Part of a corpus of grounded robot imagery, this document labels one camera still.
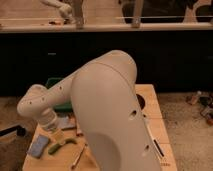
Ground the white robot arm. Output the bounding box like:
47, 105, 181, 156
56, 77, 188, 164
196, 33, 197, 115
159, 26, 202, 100
17, 50, 161, 171

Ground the dark red bowl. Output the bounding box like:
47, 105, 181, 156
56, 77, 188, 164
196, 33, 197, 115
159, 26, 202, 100
136, 94, 146, 110

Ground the blue sponge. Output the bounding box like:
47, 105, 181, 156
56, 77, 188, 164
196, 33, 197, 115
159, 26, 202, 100
27, 135, 50, 159

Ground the grey folded cloth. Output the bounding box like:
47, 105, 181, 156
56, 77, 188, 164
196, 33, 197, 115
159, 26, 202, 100
58, 114, 76, 130

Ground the green plastic tray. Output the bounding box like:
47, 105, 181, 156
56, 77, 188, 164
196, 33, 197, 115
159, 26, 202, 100
45, 77, 73, 113

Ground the black dish brush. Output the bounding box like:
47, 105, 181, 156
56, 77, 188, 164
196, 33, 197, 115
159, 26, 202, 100
143, 115, 165, 159

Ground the wooden block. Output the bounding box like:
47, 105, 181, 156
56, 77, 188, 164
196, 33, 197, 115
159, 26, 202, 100
76, 123, 83, 136

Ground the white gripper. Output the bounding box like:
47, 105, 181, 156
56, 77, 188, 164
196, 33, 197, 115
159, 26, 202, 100
39, 112, 65, 144

